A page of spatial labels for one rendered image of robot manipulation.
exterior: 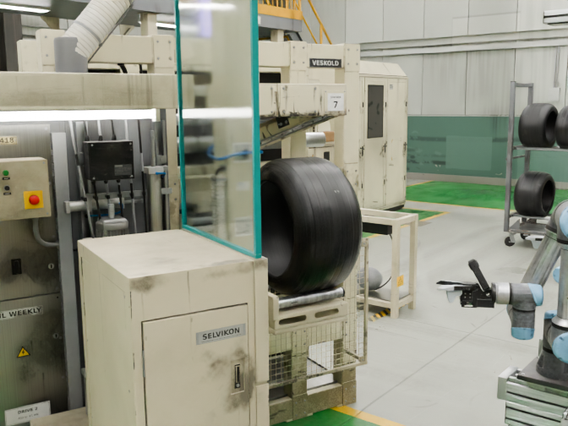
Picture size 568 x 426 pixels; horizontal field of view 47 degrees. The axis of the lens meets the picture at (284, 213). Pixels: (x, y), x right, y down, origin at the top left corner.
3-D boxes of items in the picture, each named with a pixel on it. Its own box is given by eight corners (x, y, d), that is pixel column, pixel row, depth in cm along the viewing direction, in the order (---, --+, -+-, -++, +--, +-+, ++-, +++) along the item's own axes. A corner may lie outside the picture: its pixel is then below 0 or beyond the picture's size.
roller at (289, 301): (274, 311, 260) (274, 300, 259) (268, 308, 264) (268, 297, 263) (345, 297, 277) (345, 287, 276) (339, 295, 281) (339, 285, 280)
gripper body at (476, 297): (459, 307, 224) (495, 308, 222) (460, 282, 224) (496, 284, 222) (457, 303, 232) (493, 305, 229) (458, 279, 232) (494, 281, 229)
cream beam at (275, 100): (231, 118, 275) (230, 83, 273) (207, 117, 297) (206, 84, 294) (348, 116, 305) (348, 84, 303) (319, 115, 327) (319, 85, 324)
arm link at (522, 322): (531, 330, 232) (532, 301, 230) (536, 342, 221) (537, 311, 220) (507, 330, 234) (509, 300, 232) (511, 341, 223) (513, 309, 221)
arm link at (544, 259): (557, 189, 233) (496, 308, 244) (563, 193, 222) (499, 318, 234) (588, 203, 231) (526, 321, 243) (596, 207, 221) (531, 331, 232)
